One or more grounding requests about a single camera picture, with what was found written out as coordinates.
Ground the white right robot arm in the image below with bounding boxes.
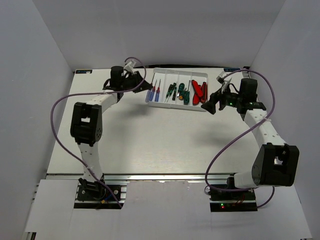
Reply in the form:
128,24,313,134
223,78,300,200

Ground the white compartment tray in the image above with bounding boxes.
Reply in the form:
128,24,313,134
145,68,209,112

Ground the red curved utility knife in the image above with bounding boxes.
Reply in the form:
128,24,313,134
191,80,203,106

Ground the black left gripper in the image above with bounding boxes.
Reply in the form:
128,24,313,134
119,71,153,94

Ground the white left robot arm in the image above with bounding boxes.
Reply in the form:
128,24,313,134
70,66,227,200

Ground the blue table label left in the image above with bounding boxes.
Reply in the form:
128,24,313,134
75,69,93,74

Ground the stubby green orange screwdriver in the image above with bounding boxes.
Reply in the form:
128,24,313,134
177,83,186,100

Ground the blue handled screwdriver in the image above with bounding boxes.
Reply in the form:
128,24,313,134
145,90,152,103
154,80,161,102

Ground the small black precision screwdriver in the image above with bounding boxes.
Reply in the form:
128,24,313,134
164,84,172,102

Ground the black green precision screwdriver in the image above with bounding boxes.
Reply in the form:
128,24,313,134
172,82,177,101

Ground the long green screwdriver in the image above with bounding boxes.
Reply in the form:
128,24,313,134
183,81,191,106

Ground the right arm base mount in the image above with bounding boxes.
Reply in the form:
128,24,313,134
204,186,258,213

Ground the aluminium rail frame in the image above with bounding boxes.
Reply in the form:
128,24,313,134
23,66,286,240

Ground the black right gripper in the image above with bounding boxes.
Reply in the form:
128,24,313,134
200,82,243,115

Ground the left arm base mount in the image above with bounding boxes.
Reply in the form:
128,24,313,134
73,178,129,210

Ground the red handled thin screwdriver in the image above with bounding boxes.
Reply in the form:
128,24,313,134
149,80,157,102

